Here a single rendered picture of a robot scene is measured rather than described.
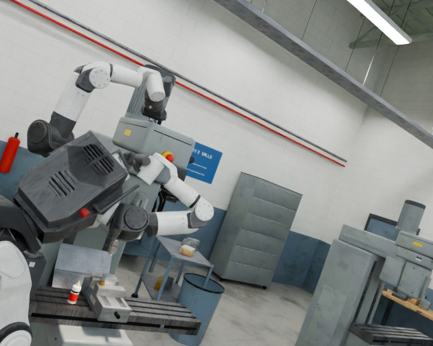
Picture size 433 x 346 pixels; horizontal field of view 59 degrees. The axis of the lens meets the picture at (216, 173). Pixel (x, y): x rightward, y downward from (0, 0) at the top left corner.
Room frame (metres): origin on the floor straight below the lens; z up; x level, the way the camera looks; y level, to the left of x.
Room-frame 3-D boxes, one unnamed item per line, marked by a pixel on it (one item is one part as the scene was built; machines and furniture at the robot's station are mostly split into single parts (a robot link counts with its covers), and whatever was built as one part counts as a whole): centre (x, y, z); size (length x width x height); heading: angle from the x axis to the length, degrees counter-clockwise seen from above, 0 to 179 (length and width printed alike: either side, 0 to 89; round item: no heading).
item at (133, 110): (2.20, 0.50, 2.05); 0.20 x 0.20 x 0.32
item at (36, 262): (1.76, 0.71, 1.03); 0.22 x 0.12 x 0.20; 126
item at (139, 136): (2.01, 0.38, 1.81); 0.47 x 0.26 x 0.16; 33
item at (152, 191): (2.00, 0.37, 1.47); 0.21 x 0.19 x 0.32; 123
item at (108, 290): (1.97, 0.30, 1.02); 0.15 x 0.06 x 0.04; 124
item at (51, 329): (2.00, 0.37, 0.79); 0.50 x 0.35 x 0.12; 33
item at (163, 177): (2.03, 0.39, 1.68); 0.34 x 0.24 x 0.10; 33
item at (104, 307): (1.99, 0.32, 0.99); 0.35 x 0.15 x 0.11; 34
